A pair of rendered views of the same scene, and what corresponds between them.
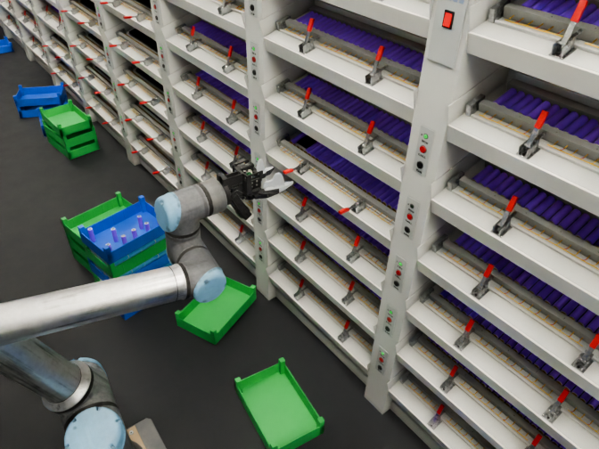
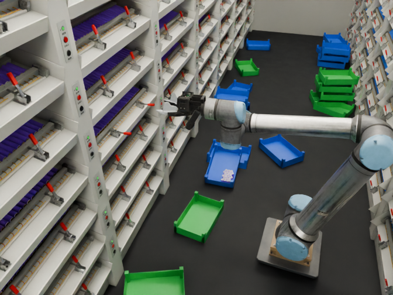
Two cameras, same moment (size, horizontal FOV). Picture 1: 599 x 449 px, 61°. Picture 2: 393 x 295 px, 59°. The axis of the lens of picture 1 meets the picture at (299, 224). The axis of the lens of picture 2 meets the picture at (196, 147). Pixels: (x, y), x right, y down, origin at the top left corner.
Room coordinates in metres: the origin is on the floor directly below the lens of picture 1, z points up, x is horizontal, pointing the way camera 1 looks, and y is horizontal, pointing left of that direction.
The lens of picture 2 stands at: (1.84, 1.25, 1.64)
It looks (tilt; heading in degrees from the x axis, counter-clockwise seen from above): 37 degrees down; 236
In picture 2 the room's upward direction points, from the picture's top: straight up
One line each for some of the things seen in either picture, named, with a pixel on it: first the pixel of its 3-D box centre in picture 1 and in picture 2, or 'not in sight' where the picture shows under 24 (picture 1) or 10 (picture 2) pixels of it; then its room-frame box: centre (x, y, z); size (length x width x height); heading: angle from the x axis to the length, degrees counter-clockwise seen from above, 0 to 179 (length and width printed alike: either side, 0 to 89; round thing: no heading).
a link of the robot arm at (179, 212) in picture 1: (183, 208); (230, 112); (1.03, 0.30, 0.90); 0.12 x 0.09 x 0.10; 129
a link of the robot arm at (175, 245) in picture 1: (184, 244); (231, 133); (1.02, 0.30, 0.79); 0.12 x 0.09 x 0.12; 32
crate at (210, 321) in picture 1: (217, 305); (154, 290); (1.49, 0.34, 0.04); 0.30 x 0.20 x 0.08; 151
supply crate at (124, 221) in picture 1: (127, 227); not in sight; (1.60, 0.70, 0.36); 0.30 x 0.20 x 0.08; 139
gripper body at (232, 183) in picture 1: (239, 184); (192, 105); (1.14, 0.16, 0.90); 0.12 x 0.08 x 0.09; 129
